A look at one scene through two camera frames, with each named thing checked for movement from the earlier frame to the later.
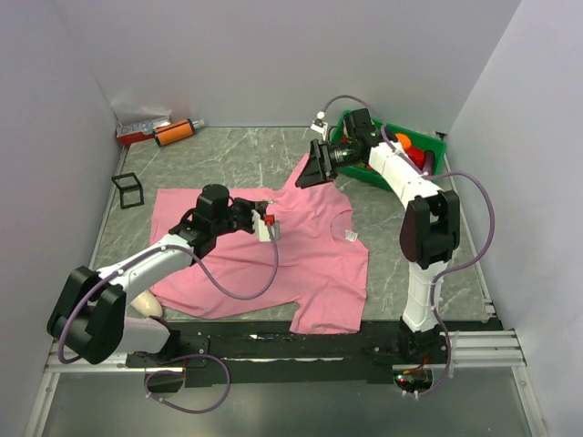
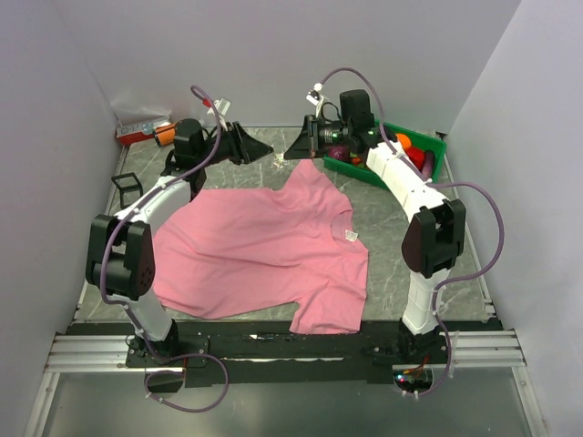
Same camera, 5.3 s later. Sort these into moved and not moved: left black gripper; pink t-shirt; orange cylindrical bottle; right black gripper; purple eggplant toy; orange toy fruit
Moved: left black gripper; right black gripper
Not moved: orange cylindrical bottle; purple eggplant toy; orange toy fruit; pink t-shirt
